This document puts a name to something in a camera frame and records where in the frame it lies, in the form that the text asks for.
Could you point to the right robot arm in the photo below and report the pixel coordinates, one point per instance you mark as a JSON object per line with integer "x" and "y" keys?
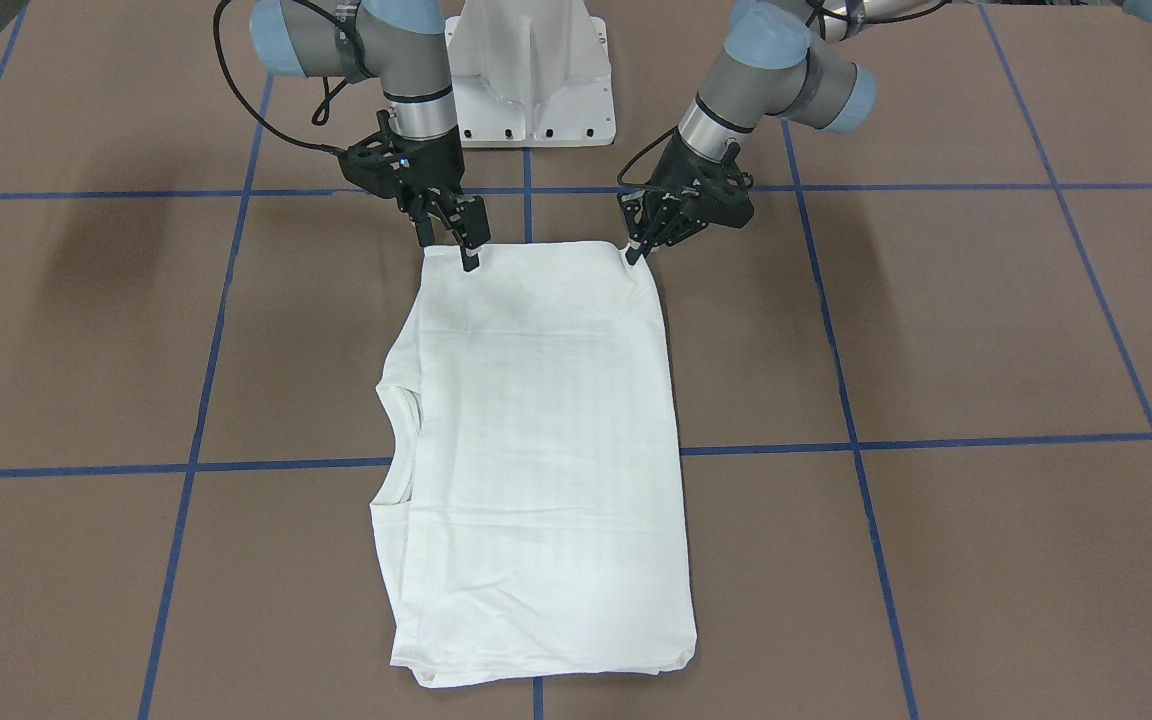
{"x": 399, "y": 44}

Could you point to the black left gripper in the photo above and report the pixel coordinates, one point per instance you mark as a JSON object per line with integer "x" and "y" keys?
{"x": 675, "y": 163}

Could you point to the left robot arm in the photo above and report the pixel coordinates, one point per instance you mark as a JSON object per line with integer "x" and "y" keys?
{"x": 779, "y": 60}

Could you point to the white long-sleeve printed shirt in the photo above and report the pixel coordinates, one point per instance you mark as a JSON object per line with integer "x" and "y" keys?
{"x": 532, "y": 521}

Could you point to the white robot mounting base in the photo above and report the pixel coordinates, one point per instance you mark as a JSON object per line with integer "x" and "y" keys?
{"x": 531, "y": 75}

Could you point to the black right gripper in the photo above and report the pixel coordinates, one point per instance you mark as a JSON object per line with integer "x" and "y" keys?
{"x": 439, "y": 164}

